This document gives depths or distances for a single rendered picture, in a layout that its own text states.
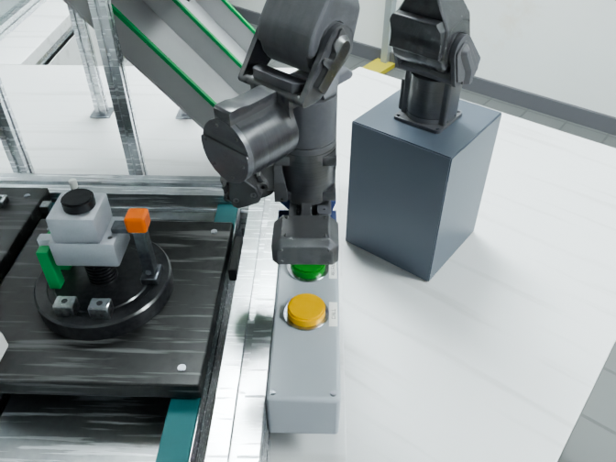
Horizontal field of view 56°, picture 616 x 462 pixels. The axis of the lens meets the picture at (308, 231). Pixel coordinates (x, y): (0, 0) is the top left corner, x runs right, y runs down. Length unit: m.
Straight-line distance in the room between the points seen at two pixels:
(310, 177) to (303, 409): 0.22
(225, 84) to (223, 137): 0.45
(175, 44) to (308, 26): 0.45
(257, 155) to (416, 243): 0.36
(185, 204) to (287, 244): 0.31
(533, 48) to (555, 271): 2.34
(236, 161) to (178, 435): 0.25
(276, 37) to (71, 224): 0.25
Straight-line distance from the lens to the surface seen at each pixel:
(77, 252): 0.60
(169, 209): 0.82
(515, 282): 0.84
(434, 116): 0.73
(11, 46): 1.65
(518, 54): 3.18
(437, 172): 0.70
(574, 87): 3.14
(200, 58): 0.92
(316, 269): 0.64
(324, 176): 0.55
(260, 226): 0.72
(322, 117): 0.52
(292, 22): 0.49
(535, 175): 1.06
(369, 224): 0.80
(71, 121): 1.23
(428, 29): 0.65
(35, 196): 0.83
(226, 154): 0.48
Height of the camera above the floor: 1.42
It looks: 40 degrees down
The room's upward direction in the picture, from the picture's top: straight up
